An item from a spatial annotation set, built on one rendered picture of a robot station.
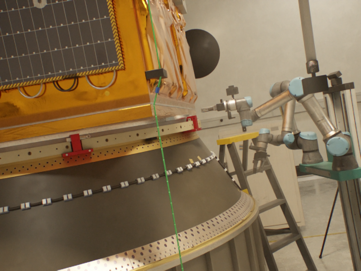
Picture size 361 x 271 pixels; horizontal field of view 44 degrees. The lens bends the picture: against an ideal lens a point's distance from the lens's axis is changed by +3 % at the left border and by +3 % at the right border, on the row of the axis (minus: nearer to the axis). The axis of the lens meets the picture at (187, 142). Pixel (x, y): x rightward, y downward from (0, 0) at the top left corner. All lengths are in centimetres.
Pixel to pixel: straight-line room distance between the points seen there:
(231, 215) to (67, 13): 121
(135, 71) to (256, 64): 835
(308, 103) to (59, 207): 159
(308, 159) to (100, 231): 192
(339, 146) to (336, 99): 62
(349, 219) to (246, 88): 681
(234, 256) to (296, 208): 393
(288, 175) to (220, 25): 496
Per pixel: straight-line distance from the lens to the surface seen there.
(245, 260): 233
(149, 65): 171
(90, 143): 195
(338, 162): 289
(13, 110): 183
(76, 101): 173
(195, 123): 241
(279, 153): 592
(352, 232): 342
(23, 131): 182
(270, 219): 605
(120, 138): 199
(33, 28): 177
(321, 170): 308
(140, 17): 174
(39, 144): 200
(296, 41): 1011
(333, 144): 273
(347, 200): 337
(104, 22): 168
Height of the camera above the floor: 171
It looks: 3 degrees down
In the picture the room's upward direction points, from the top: 10 degrees counter-clockwise
